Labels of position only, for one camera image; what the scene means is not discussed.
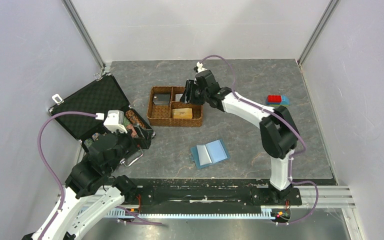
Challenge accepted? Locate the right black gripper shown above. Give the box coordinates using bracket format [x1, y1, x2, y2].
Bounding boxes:
[180, 79, 210, 105]

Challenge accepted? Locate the blue card holder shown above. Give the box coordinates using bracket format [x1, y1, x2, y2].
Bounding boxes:
[190, 139, 231, 169]

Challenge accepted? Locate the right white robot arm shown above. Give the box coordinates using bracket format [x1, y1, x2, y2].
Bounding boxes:
[181, 67, 299, 204]

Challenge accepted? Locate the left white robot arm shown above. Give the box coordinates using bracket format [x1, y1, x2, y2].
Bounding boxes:
[23, 129, 141, 240]

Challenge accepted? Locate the silver VIP card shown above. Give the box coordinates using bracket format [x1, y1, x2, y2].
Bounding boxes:
[174, 93, 183, 102]

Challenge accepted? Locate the gold VIP card stack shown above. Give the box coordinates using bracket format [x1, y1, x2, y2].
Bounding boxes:
[172, 108, 193, 119]

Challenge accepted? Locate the black VIP card stack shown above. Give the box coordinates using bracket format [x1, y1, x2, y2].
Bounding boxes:
[152, 93, 171, 106]

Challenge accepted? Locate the orange black chip row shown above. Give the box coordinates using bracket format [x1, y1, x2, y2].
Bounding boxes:
[125, 109, 148, 129]

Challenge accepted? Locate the black poker chip case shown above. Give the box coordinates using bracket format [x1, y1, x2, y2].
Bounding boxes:
[48, 73, 156, 158]

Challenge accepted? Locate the red blue toy brick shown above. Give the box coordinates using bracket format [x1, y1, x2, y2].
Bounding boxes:
[265, 95, 290, 106]

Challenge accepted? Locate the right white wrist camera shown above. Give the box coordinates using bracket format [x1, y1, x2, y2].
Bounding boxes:
[193, 61, 208, 74]

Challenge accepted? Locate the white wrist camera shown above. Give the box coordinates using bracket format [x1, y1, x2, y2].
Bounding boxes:
[193, 61, 208, 74]
[103, 110, 128, 134]

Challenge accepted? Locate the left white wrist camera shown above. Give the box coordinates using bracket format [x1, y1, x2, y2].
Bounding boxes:
[103, 110, 128, 134]

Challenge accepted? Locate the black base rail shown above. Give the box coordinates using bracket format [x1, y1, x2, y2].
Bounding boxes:
[94, 177, 303, 216]

